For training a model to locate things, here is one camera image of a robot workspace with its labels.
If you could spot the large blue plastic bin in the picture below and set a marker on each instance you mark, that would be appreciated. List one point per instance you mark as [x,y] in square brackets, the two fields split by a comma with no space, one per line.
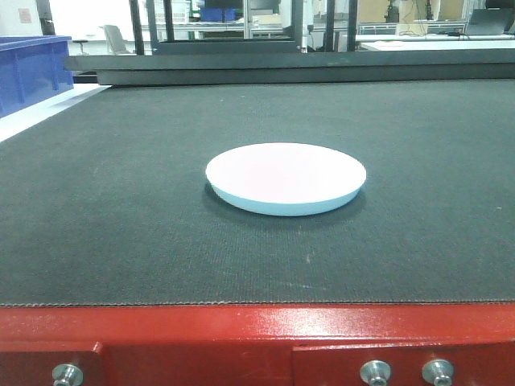
[32,70]

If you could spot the white round plate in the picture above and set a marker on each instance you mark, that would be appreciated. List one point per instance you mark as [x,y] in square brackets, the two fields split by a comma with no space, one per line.
[285,178]

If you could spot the blue crate in background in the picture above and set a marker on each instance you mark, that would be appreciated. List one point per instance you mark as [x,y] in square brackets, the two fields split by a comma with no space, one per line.
[221,15]

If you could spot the white background table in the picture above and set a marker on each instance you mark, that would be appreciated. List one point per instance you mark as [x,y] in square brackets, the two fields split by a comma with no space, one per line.
[434,42]

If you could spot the grey office chair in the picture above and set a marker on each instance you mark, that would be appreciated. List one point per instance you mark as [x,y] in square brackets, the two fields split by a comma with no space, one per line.
[114,40]

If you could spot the silver bolt middle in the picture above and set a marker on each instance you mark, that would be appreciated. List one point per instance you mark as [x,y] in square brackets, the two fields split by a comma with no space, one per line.
[375,373]

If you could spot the silver bolt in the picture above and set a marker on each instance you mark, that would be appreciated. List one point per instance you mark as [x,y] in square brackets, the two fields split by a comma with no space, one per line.
[67,374]
[438,372]
[375,373]

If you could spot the silver bolt right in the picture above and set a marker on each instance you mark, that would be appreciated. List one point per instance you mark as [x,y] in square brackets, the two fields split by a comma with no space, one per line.
[438,372]

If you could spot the silver bolt left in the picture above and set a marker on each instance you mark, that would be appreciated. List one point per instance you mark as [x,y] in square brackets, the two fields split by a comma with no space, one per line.
[67,374]

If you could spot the red metal conveyor frame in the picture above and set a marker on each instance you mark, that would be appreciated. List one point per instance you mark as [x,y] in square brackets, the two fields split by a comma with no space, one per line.
[256,344]

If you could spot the dark grey conveyor end frame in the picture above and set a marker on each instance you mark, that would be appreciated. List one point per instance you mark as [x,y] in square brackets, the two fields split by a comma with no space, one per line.
[293,68]

